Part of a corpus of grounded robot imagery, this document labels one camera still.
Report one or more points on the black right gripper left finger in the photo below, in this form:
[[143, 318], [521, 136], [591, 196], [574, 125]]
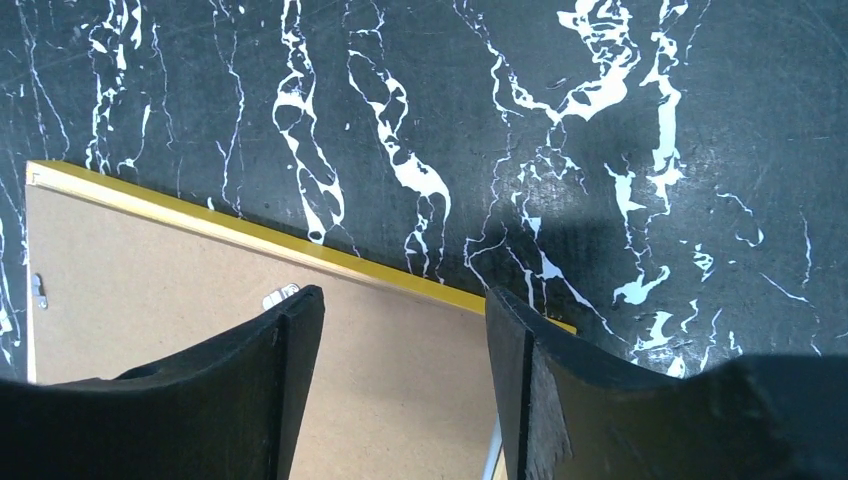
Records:
[[230, 407]]

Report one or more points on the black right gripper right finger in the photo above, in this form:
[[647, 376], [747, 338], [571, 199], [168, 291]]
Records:
[[569, 410]]

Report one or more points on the brown backing board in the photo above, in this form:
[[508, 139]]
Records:
[[199, 298]]

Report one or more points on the yellow wooden picture frame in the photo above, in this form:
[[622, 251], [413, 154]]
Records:
[[265, 235]]

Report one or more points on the metal turn clip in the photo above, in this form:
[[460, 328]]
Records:
[[278, 295], [38, 292]]

